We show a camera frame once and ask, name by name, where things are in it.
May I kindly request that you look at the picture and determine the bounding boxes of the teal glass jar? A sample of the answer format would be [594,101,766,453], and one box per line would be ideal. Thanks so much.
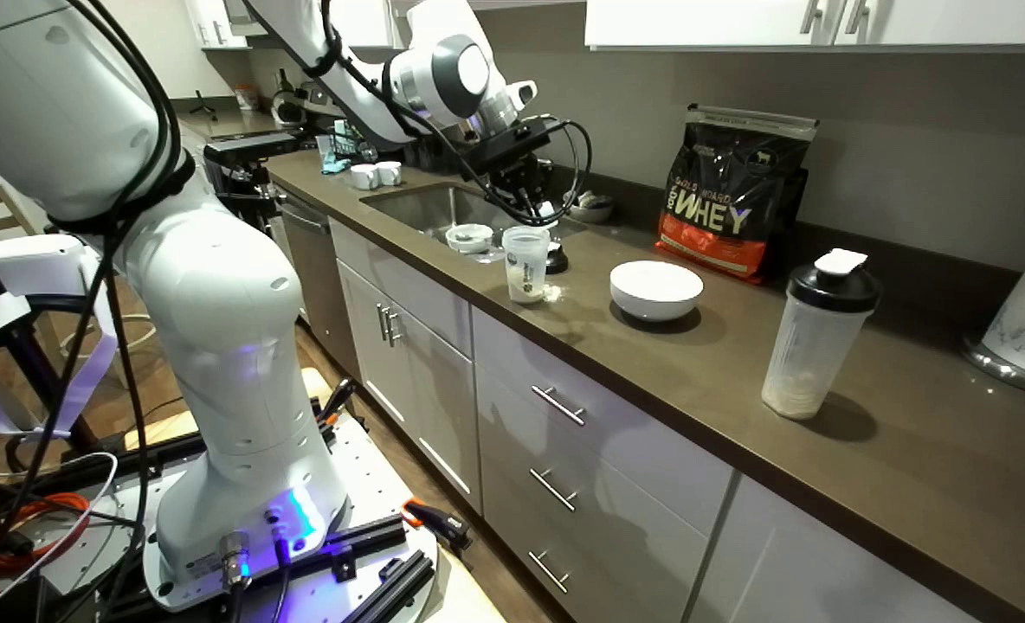
[317,117,364,179]

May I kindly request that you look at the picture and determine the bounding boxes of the black orange clamp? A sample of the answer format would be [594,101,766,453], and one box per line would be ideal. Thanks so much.
[399,496,478,554]
[311,373,364,439]

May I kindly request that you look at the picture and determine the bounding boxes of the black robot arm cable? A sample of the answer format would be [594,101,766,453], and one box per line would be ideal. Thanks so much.
[0,0,598,617]

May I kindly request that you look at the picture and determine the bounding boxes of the stainless steel sink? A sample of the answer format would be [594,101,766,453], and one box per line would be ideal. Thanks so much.
[362,179,594,266]

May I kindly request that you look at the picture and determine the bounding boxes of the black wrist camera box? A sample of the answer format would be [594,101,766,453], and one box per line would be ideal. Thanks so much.
[457,111,567,169]

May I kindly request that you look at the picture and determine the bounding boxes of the white upper kitchen cabinets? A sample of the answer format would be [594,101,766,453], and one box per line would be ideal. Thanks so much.
[179,0,1025,57]

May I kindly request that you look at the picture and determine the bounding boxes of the orange cable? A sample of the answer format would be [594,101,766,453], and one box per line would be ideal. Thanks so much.
[0,489,98,583]

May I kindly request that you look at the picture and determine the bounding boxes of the black whey protein bag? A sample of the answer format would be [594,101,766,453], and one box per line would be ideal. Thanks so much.
[652,101,821,287]

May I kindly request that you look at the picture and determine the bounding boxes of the upper cabinet door handle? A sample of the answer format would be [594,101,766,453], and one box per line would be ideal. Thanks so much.
[834,0,874,47]
[797,0,833,39]

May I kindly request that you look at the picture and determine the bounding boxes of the clear open shaker bottle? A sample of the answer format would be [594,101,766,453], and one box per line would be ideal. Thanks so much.
[504,221,564,310]

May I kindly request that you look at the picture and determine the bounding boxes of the white ceramic bowl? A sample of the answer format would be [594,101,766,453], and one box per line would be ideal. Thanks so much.
[605,257,708,325]

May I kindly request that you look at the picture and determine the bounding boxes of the light wood board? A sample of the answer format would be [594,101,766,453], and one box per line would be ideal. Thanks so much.
[119,406,208,459]

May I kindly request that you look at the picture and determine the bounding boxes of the white round container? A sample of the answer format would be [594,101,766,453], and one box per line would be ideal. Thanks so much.
[439,221,500,264]

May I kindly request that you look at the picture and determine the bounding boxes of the black aluminium rail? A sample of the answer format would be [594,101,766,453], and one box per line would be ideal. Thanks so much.
[337,549,439,623]
[322,513,409,560]

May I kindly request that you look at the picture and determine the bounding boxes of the stainless dishwasher front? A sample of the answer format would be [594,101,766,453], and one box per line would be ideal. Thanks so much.
[269,189,364,382]

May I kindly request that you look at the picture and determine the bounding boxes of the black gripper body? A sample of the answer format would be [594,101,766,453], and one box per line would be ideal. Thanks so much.
[484,146,562,212]

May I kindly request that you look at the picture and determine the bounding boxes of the grey lower kitchen cabinets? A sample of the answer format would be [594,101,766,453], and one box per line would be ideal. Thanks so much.
[325,215,983,623]

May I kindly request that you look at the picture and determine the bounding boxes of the white cable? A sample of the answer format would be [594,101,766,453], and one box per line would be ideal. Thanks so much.
[0,448,126,623]

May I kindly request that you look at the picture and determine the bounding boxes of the perforated metal robot table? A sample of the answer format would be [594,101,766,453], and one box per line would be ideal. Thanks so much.
[23,363,510,623]

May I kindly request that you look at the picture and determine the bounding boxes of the black stove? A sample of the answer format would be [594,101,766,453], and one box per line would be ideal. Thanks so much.
[200,125,310,201]

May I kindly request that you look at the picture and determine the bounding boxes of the steel drawer bar handle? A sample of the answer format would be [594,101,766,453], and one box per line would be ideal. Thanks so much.
[527,463,587,516]
[531,382,588,429]
[524,549,574,598]

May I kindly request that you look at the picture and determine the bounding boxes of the shaker bottle with black lid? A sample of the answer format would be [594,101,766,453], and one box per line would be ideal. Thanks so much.
[758,245,887,423]

